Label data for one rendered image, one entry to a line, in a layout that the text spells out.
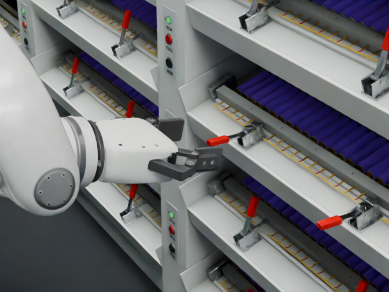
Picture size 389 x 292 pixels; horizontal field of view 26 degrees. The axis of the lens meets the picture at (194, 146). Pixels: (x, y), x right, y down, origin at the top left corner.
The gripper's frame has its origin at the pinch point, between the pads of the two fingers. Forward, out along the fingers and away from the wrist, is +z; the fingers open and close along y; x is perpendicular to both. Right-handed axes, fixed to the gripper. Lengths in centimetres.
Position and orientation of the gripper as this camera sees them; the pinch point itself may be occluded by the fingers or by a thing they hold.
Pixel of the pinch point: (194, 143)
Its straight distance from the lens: 108.5
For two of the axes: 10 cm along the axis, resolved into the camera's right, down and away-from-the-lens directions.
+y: 5.3, 4.0, -7.5
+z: 8.3, -0.6, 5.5
